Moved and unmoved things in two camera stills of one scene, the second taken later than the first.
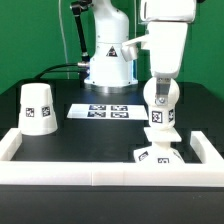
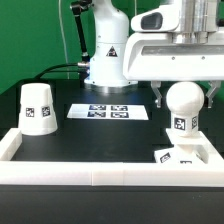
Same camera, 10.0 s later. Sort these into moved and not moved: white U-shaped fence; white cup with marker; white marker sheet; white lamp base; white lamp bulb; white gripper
Moved: white lamp base; white gripper; white lamp bulb
Not moved: white marker sheet; white cup with marker; white U-shaped fence
